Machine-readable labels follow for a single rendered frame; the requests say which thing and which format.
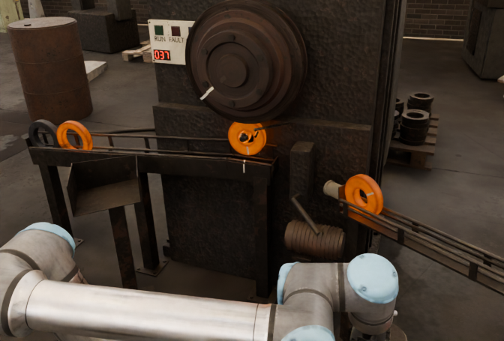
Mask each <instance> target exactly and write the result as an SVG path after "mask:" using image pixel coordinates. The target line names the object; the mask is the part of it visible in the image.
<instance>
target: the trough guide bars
mask: <svg viewBox="0 0 504 341"><path fill-rule="evenodd" d="M340 201H341V202H342V203H340V206H341V207H343V216H345V217H347V216H348V210H349V211H351V212H353V213H355V214H358V215H360V216H362V217H364V218H366V219H368V220H370V221H372V222H374V223H376V224H379V225H381V226H383V227H385V228H387V229H389V230H391V231H393V232H395V233H397V243H398V244H400V245H402V246H403V245H404V237H405V238H408V239H410V240H411V241H414V242H416V243H417V244H420V245H422V246H424V247H427V248H428V249H430V250H433V251H434V252H436V253H439V254H440V255H442V256H445V257H447V258H449V259H451V260H453V261H455V262H457V263H459V264H461V265H464V266H466V267H468V268H469V276H468V279H470V280H472V281H474V282H475V281H476V280H477V273H480V274H482V275H484V276H486V277H489V278H491V279H492V280H495V281H497V282H498V283H501V284H503V285H504V280H503V279H501V278H499V277H496V276H494V275H493V274H496V275H498V276H500V277H502V278H504V273H503V272H500V271H498V270H496V269H494V268H492V267H491V265H495V266H497V267H498V268H501V269H503V270H504V265H502V264H500V263H499V262H502V263H504V259H503V258H501V257H499V256H496V255H494V254H493V253H489V252H488V251H485V250H483V249H481V248H478V247H476V246H473V245H472V244H469V243H467V242H465V241H462V240H460V239H458V238H455V237H453V236H451V235H448V234H446V233H445V232H441V231H440V230H437V229H435V228H433V227H430V226H428V225H425V224H423V223H420V222H419V221H417V220H414V219H412V218H410V217H407V216H405V215H403V214H400V213H398V212H396V211H393V210H392V209H389V208H387V207H384V206H383V207H382V209H383V210H384V211H387V212H389V213H391V214H394V215H396V216H398V217H401V218H403V219H405V220H408V221H410V222H411V223H412V224H411V223H408V222H407V221H405V220H402V219H400V218H398V217H395V216H393V215H391V214H388V213H386V212H384V211H381V212H380V214H383V215H385V216H387V217H389V218H391V219H393V220H396V221H398V222H399V223H402V224H404V225H406V226H409V227H411V228H412V231H411V230H409V229H407V228H405V227H403V226H400V225H398V224H396V223H394V222H392V221H390V220H387V219H386V218H384V217H381V216H379V215H377V214H375V213H372V212H370V211H368V210H366V209H364V208H361V207H359V206H357V205H355V204H353V203H351V202H348V201H347V200H345V199H342V198H340ZM348 205H349V206H351V207H354V208H356V209H358V210H360V211H362V212H364V213H366V214H369V215H371V216H372V217H375V218H377V219H379V220H381V221H383V222H385V223H387V224H389V225H392V226H394V227H396V228H398V229H395V228H393V227H391V226H389V225H387V224H385V223H382V222H380V221H378V220H376V219H374V218H372V217H369V216H368V215H366V214H363V213H362V212H360V211H357V210H355V209H353V208H351V207H349V206H348ZM347 218H348V217H347ZM419 226H421V227H423V228H425V229H428V230H430V231H432V232H435V233H437V234H438V235H442V236H443V237H445V238H448V239H450V240H452V241H455V242H457V243H459V244H462V245H464V246H465V247H469V248H470V249H472V250H475V251H477V252H479V253H482V254H484V256H482V255H480V254H478V253H475V252H473V251H472V250H468V249H467V248H465V247H462V246H460V245H458V244H455V243H453V242H451V241H449V240H446V239H445V238H442V237H440V236H438V235H435V234H433V233H431V232H429V231H427V230H424V229H422V228H420V227H419ZM419 231H420V232H422V233H424V234H426V235H429V236H431V237H432V238H436V239H437V240H439V241H442V242H444V243H446V244H448V245H450V246H453V247H455V248H457V249H459V250H462V251H464V252H465V253H468V254H470V255H472V256H475V257H476V258H479V259H481V260H483V263H481V262H478V261H476V260H475V259H471V258H470V257H468V256H465V255H464V254H461V253H459V252H457V251H455V250H452V249H450V248H448V247H446V246H444V245H442V244H439V243H437V242H436V241H433V240H431V239H429V238H426V237H425V236H423V235H420V234H419ZM404 232H407V233H409V234H411V235H413V236H415V237H417V238H420V239H422V240H423V241H426V242H428V243H430V244H433V245H434V246H436V247H439V248H440V249H443V250H445V251H447V252H449V253H451V254H453V255H456V256H458V257H460V258H462V259H464V260H466V261H468V262H469V263H467V262H465V261H463V260H461V259H459V258H456V257H454V256H452V255H450V254H448V253H446V252H444V251H442V250H439V249H437V248H436V247H433V246H431V245H430V244H426V243H425V242H423V241H420V240H419V239H417V238H414V237H412V236H410V235H408V234H406V233H404ZM492 259H496V260H497V261H499V262H495V261H494V260H492ZM478 267H480V268H484V269H485V270H487V271H490V272H491V273H493V274H490V273H488V272H487V271H483V270H482V269H480V268H478Z"/></svg>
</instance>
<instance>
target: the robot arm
mask: <svg viewBox="0 0 504 341"><path fill-rule="evenodd" d="M74 253H75V243H74V240H73V238H72V237H71V235H70V234H69V233H68V232H67V231H66V230H64V229H63V228H62V227H60V226H57V225H55V224H50V223H34V224H32V225H30V226H28V227H27V228H25V229H23V230H22V231H20V232H18V233H17V234H16V235H15V236H14V237H13V238H12V239H11V240H10V241H8V242H7V243H6V244H5V245H4V246H3V247H1V248H0V334H2V335H5V336H9V337H27V336H28V335H29V334H31V333H32V332H33V331H34V330H36V331H48V332H52V333H53V334H54V335H55V337H56V338H57V340H58V341H335V337H334V325H333V312H348V316H349V320H350V326H349V330H350V331H351V336H350V340H349V341H389V340H390V336H391V328H389V327H390V325H391V324H392V320H393V316H396V315H397V314H398V312H397V311H396V310H395V302H396V297H397V295H398V290H399V285H398V274H397V271H396V270H395V268H394V266H393V265H392V264H391V262H390V261H388V260H387V259H385V258H383V257H382V256H379V255H377V254H373V253H365V254H361V255H359V256H356V257H355V258H354V259H353V260H352V261H351V262H350V263H301V262H294V263H286V264H284V265H283V266H282V267H281V268H280V272H279V275H278V279H279V280H278V281H277V302H278V304H254V303H247V302H240V301H228V300H221V299H214V298H201V297H194V296H187V295H174V294H167V293H161V292H148V291H141V290H134V289H122V288H115V287H108V286H95V285H89V284H88V283H87V282H86V280H85V278H84V277H83V275H82V274H81V273H80V269H79V268H78V266H77V264H76V263H75V261H74V260H73V257H74Z"/></svg>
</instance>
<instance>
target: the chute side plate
mask: <svg viewBox="0 0 504 341"><path fill-rule="evenodd" d="M28 151H29V153H30V156H31V160H32V162H33V164H34V165H38V160H44V161H46V162H47V165H48V166H64V167H71V164H72V163H77V162H83V161H90V160H101V159H107V158H114V157H125V156H130V155H128V154H102V153H89V152H76V151H51V150H37V149H29V150H28ZM136 157H137V162H138V167H139V172H145V173H155V174H166V175H185V176H196V177H206V178H225V179H232V180H237V181H245V182H250V183H253V182H254V177H258V178H266V179H267V185H268V186H271V167H268V166H258V165H253V164H248V163H239V162H233V161H226V160H206V159H192V158H179V157H154V156H141V155H137V156H136ZM243 164H244V171H243Z"/></svg>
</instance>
